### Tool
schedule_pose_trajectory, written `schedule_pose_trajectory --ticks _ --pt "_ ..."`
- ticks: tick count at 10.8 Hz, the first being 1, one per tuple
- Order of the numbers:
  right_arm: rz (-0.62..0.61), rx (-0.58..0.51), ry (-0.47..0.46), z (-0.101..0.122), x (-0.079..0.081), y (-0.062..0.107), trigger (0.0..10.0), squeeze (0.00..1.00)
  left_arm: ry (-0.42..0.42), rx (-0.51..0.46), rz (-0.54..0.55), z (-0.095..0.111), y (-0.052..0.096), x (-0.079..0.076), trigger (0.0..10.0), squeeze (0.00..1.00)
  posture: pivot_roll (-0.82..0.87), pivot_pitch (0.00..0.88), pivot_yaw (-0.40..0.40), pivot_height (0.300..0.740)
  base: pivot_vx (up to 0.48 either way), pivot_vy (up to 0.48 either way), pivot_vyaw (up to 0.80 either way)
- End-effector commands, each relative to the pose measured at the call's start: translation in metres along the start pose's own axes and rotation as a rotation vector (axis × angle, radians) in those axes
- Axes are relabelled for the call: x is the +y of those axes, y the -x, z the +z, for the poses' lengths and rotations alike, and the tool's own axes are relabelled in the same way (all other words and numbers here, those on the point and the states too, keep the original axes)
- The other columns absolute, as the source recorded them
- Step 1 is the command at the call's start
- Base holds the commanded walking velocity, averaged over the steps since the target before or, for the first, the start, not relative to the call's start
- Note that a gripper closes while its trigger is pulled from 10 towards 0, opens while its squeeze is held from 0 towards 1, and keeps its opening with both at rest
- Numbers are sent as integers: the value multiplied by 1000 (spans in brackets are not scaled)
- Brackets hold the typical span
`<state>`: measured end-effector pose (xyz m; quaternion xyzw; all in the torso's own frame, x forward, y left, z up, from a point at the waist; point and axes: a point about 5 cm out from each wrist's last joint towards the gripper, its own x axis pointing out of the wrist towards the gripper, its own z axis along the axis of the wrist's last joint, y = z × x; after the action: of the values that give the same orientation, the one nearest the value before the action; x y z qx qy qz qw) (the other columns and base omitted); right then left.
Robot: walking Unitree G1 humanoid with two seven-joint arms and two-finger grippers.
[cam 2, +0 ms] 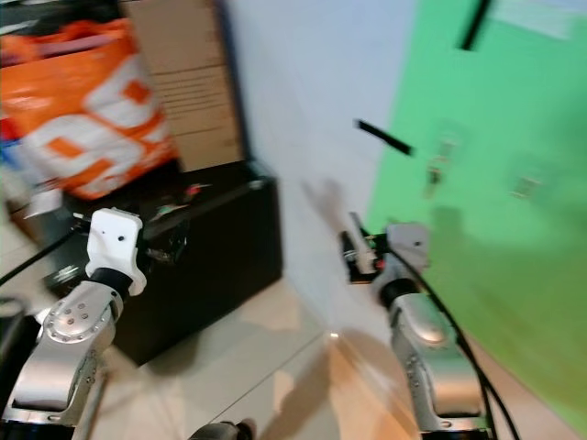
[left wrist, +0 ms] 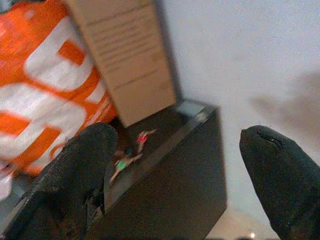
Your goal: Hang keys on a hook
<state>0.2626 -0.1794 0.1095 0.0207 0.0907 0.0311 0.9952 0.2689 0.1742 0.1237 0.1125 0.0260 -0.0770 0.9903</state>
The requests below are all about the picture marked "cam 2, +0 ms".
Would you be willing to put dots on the bunch of keys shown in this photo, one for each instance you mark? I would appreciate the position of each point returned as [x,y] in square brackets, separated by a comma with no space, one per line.
[434,179]

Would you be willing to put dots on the green wall sheet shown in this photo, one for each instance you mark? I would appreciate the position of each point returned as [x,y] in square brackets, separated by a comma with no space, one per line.
[504,229]

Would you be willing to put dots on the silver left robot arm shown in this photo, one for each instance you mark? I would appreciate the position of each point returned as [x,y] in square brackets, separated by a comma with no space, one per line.
[60,353]

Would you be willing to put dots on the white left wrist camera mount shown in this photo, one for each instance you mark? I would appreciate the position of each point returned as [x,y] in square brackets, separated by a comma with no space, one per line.
[115,243]

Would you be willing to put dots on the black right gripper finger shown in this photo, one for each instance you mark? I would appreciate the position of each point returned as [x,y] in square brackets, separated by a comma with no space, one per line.
[354,229]

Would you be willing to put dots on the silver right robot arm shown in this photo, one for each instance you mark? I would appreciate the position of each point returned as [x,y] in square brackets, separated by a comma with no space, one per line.
[431,353]

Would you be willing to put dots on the black wall strip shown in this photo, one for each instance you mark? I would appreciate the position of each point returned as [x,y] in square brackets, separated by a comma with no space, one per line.
[477,25]
[383,137]

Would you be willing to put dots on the black hard case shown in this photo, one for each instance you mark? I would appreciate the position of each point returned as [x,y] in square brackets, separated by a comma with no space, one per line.
[220,247]

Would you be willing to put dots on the dark robot foot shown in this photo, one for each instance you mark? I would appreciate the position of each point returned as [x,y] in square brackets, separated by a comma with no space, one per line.
[222,431]

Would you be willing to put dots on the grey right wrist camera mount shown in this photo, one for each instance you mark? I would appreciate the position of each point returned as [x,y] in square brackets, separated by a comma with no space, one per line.
[408,243]

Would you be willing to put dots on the orange and white shopping bag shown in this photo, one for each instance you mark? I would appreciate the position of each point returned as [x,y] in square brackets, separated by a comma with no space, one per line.
[92,119]

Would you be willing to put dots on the brown cardboard box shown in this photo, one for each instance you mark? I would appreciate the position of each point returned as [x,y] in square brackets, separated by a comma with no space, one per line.
[193,82]

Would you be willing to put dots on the clear wall hook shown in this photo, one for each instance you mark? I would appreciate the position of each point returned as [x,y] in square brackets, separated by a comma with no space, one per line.
[448,151]
[526,186]

